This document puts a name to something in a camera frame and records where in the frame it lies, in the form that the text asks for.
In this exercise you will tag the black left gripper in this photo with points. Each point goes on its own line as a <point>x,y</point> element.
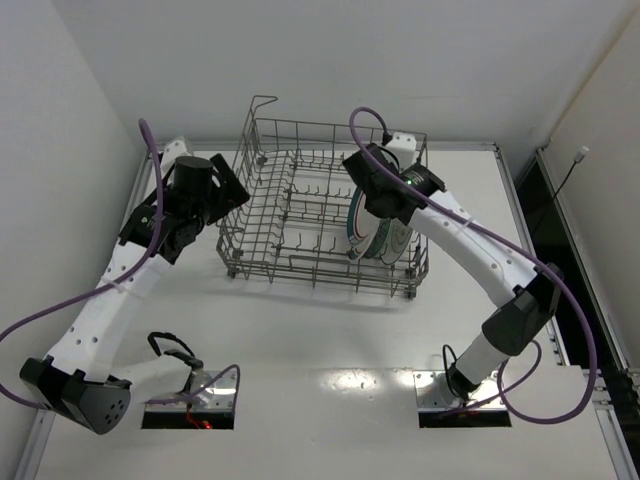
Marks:
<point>229,181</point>

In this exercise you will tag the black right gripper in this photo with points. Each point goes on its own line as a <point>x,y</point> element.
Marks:
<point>360,167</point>

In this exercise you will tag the white plate green red rim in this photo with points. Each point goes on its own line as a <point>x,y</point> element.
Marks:
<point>362,226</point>

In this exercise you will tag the white plate teal rim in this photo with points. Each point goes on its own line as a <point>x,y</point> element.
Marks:
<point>353,224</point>
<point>398,241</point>

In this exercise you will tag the blue floral green plate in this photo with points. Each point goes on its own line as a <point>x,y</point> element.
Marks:
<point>379,240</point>

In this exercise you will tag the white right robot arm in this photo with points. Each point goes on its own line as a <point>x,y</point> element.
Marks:
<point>524,297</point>

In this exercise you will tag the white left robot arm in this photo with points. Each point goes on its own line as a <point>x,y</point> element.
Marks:
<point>77,378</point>

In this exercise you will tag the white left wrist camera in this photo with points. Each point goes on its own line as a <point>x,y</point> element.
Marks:
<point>176,148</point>

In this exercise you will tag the grey wire dish rack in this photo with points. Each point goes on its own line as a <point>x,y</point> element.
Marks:
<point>294,225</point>

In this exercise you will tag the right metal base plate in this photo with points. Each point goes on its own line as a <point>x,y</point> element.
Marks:
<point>433,395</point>

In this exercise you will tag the metal base plate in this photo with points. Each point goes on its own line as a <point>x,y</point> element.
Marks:
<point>217,394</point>
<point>433,395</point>

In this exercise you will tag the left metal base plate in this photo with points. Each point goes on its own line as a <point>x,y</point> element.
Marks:
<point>217,394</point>

